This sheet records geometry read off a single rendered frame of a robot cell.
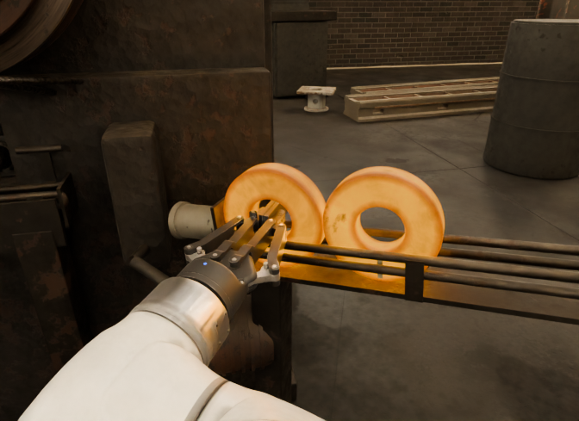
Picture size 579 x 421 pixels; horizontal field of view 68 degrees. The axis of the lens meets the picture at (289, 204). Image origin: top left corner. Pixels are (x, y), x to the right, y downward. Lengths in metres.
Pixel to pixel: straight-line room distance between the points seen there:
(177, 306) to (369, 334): 1.12
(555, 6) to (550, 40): 1.85
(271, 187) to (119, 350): 0.30
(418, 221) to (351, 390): 0.84
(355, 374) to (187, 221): 0.83
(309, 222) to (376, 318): 1.00
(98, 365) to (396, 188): 0.36
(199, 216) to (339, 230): 0.22
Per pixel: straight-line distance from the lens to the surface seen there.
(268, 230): 0.55
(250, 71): 0.79
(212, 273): 0.46
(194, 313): 0.42
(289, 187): 0.57
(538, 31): 2.88
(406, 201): 0.53
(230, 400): 0.35
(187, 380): 0.36
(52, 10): 0.70
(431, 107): 4.33
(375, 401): 1.30
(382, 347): 1.45
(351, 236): 0.57
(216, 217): 0.63
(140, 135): 0.71
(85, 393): 0.36
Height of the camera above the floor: 0.98
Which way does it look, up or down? 25 degrees down
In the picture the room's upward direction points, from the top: straight up
